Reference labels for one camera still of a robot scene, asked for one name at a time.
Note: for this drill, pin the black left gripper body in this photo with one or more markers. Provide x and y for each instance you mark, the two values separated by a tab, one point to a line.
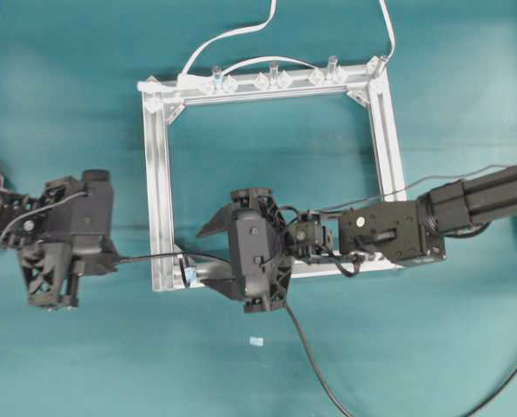
70	239

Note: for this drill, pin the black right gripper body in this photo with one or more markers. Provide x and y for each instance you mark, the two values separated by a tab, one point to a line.
256	239

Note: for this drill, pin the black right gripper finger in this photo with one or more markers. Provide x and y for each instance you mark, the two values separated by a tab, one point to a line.
225	277
217	224

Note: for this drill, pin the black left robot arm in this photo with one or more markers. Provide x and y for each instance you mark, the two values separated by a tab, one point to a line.
15	208

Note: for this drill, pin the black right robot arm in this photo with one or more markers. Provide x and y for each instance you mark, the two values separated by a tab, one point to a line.
405	233

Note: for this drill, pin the small blue tape piece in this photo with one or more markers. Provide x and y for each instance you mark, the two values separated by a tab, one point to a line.
256	341

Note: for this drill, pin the aluminium extrusion frame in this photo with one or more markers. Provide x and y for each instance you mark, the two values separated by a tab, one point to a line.
310	141

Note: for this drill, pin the clear standoff post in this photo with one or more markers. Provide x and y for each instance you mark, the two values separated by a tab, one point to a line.
331	68
273	75
217	78

